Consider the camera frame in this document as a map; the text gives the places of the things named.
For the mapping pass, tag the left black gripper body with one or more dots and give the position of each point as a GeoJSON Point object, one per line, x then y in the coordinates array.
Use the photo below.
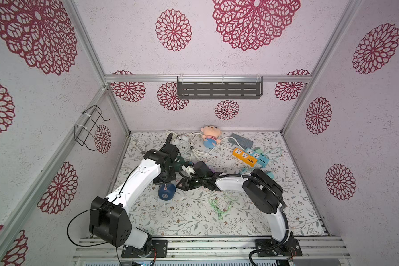
{"type": "Point", "coordinates": [166, 177]}

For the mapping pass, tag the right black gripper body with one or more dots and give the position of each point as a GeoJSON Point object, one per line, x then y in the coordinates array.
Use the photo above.
{"type": "Point", "coordinates": [186, 183]}

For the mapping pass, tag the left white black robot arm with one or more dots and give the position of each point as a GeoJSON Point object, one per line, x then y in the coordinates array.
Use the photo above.
{"type": "Point", "coordinates": [109, 216]}

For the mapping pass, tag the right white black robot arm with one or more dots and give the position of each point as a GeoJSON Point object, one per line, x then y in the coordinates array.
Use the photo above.
{"type": "Point", "coordinates": [264, 193]}

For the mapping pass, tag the purple power strip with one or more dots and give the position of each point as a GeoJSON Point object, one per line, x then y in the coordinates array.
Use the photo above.
{"type": "Point", "coordinates": [216, 173]}

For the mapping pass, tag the white alarm clock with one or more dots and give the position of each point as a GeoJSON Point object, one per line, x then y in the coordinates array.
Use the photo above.
{"type": "Point", "coordinates": [182, 139]}

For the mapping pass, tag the orange power strip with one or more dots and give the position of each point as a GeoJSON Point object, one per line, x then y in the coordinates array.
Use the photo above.
{"type": "Point", "coordinates": [244, 157]}

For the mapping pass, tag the plush boy doll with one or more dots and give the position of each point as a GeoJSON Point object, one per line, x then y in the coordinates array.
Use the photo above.
{"type": "Point", "coordinates": [211, 136]}

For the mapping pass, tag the teal power strip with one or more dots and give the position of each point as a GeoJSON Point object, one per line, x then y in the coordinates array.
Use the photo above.
{"type": "Point", "coordinates": [261, 160]}

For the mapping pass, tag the grey wall shelf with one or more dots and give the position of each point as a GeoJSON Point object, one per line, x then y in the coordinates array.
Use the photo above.
{"type": "Point", "coordinates": [222, 90]}

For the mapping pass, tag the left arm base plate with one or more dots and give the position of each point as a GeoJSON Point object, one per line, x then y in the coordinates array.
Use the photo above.
{"type": "Point", "coordinates": [156, 248]}

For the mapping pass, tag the black wire wall rack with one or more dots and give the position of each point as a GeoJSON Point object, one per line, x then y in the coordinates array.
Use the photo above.
{"type": "Point", "coordinates": [93, 134]}

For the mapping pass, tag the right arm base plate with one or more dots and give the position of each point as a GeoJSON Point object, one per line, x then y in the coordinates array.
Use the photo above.
{"type": "Point", "coordinates": [291, 248]}

